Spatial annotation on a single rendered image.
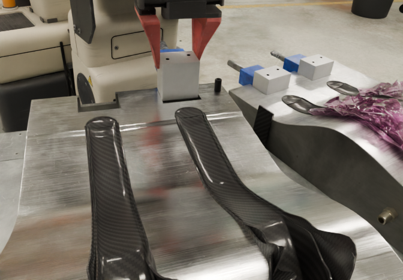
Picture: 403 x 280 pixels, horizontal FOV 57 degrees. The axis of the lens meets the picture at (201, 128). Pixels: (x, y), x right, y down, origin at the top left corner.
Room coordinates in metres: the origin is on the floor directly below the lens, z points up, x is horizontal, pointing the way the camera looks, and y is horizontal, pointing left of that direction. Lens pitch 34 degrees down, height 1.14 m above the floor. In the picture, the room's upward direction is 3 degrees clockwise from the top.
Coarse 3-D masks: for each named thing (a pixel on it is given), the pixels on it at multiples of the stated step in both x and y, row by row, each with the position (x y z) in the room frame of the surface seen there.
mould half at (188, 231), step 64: (64, 128) 0.35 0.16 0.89; (128, 128) 0.36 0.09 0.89; (64, 192) 0.25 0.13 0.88; (192, 192) 0.26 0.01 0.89; (256, 192) 0.26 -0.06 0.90; (0, 256) 0.16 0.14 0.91; (64, 256) 0.16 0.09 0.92; (192, 256) 0.15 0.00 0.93; (256, 256) 0.15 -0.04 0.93; (384, 256) 0.16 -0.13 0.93
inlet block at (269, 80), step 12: (228, 60) 0.65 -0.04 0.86; (240, 72) 0.59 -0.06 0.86; (252, 72) 0.58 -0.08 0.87; (264, 72) 0.55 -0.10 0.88; (276, 72) 0.56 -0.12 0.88; (288, 72) 0.56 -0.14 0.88; (240, 84) 0.59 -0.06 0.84; (252, 84) 0.56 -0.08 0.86; (264, 84) 0.53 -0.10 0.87; (276, 84) 0.54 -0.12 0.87; (288, 84) 0.56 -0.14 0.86
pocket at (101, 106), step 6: (78, 102) 0.42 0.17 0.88; (108, 102) 0.44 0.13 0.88; (114, 102) 0.44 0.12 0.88; (78, 108) 0.41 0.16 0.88; (84, 108) 0.42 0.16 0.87; (90, 108) 0.43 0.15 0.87; (96, 108) 0.43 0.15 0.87; (102, 108) 0.43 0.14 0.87; (108, 108) 0.44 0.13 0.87; (114, 108) 0.44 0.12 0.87
